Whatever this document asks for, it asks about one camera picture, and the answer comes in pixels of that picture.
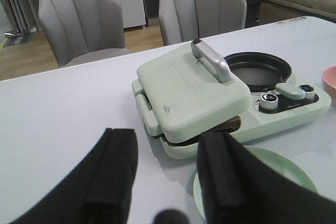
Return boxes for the green breakfast maker lid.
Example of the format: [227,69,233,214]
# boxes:
[132,39,252,143]

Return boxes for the right silver control knob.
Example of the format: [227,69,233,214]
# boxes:
[299,84,316,100]

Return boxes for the beige sofa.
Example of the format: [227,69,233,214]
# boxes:
[259,0,335,25]

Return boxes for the red belt stanchion barrier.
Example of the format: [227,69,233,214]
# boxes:
[4,27,38,38]

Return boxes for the green breakfast maker base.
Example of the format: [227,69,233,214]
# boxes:
[131,50,332,160]

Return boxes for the left silver control knob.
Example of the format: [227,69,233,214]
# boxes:
[259,93,279,111]

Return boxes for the light green plate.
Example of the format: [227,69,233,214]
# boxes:
[193,146,318,220]

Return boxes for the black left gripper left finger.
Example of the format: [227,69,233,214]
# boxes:
[1,129,138,223]

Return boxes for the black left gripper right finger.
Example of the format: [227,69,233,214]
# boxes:
[196,132,335,223]

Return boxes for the left grey upholstered chair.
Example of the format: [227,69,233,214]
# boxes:
[38,0,130,68]

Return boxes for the grey upholstered chair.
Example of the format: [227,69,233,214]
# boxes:
[38,0,130,68]
[159,0,247,46]

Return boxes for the black round frying pan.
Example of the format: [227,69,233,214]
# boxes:
[224,52,292,92]

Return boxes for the right grey upholstered chair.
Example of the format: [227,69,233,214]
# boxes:
[159,0,247,46]

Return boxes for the pink bowl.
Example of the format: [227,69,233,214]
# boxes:
[322,66,336,100]

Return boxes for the silver control knob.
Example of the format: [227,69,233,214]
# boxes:
[299,84,316,100]
[259,93,279,111]

